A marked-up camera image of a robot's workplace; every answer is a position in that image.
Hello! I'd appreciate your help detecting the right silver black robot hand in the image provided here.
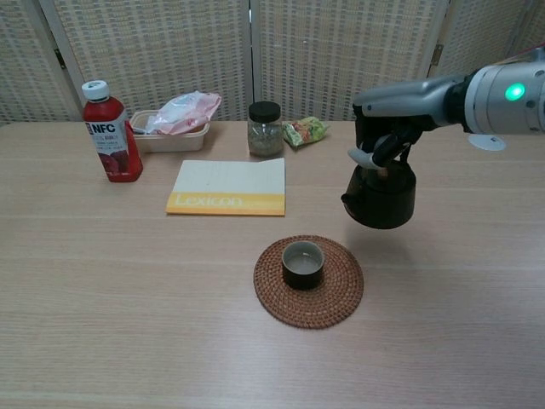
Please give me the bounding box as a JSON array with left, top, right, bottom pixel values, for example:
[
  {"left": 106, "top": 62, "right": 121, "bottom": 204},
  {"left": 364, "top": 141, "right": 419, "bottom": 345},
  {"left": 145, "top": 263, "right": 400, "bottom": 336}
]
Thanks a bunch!
[{"left": 347, "top": 76, "right": 463, "bottom": 169}]

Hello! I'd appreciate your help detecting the black cast iron teapot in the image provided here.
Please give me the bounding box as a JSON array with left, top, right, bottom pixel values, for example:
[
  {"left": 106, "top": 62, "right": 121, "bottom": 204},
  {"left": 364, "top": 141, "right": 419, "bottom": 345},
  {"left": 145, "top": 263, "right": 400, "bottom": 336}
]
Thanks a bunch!
[{"left": 340, "top": 159, "right": 416, "bottom": 231}]

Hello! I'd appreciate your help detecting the round woven rattan coaster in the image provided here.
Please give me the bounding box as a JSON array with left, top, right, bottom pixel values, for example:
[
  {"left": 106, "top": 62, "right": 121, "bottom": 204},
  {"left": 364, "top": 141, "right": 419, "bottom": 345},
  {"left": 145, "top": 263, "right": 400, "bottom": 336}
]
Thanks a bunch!
[{"left": 253, "top": 233, "right": 365, "bottom": 331}]

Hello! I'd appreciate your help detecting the green snack packet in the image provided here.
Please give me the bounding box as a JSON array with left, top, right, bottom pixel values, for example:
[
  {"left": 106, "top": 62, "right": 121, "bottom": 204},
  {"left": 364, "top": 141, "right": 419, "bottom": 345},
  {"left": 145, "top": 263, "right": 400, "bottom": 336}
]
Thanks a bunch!
[{"left": 282, "top": 116, "right": 331, "bottom": 149}]

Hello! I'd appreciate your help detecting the glass jar black lid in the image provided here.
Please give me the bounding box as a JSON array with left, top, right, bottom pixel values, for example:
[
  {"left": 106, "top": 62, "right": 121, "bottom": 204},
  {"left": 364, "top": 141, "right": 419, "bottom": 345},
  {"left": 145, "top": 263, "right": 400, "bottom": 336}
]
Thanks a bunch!
[{"left": 247, "top": 101, "right": 284, "bottom": 158}]

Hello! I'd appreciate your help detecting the white yellow Lexicon book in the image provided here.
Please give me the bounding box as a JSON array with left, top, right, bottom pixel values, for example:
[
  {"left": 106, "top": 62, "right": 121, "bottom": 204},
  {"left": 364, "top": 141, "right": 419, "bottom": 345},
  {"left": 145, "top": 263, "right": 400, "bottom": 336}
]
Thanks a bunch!
[{"left": 164, "top": 157, "right": 287, "bottom": 217}]

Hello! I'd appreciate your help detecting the black teacup grey inside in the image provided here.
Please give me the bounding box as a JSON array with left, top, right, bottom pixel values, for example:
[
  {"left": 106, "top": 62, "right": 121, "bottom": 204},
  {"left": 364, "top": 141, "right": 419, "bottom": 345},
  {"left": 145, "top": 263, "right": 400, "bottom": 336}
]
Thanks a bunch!
[{"left": 281, "top": 240, "right": 325, "bottom": 292}]

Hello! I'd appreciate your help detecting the pink white plastic bag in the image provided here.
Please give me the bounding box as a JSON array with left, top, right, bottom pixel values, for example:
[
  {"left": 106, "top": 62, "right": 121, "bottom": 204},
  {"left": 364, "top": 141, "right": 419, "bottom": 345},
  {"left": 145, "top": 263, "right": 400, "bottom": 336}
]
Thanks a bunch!
[{"left": 144, "top": 90, "right": 222, "bottom": 136}]

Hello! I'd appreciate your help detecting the beige plastic food container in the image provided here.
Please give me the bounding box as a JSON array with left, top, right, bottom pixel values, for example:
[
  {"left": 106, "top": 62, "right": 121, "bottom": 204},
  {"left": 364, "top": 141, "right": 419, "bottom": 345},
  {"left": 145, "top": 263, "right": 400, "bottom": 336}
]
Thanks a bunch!
[{"left": 129, "top": 109, "right": 212, "bottom": 154}]

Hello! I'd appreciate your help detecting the woven folding screen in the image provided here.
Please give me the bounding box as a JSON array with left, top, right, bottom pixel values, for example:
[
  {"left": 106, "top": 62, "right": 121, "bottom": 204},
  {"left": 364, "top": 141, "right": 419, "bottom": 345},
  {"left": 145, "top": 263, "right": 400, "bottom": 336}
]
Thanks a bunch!
[{"left": 0, "top": 0, "right": 545, "bottom": 127}]

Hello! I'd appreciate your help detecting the red NFC juice bottle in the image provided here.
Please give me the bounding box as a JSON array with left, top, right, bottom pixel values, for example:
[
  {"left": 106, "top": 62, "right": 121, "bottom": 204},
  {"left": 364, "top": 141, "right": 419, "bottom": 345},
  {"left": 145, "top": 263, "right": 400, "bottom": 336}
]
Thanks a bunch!
[{"left": 81, "top": 79, "right": 145, "bottom": 184}]

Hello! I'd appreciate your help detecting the white round cable grommet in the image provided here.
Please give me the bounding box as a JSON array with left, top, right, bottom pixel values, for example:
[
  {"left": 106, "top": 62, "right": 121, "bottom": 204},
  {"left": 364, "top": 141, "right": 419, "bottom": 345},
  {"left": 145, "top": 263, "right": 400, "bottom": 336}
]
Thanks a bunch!
[{"left": 468, "top": 134, "right": 508, "bottom": 152}]

